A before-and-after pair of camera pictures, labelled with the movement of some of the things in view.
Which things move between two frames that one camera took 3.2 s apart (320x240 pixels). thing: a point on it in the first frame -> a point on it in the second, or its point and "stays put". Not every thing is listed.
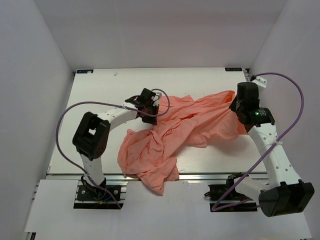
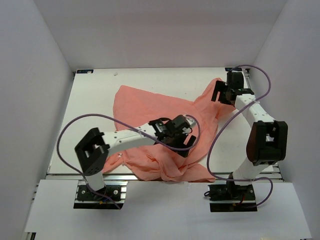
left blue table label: [84, 71] stays put
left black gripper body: [152, 109] -> [177, 140]
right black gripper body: [235, 106] -> [227, 89]
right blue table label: [233, 69] stays put
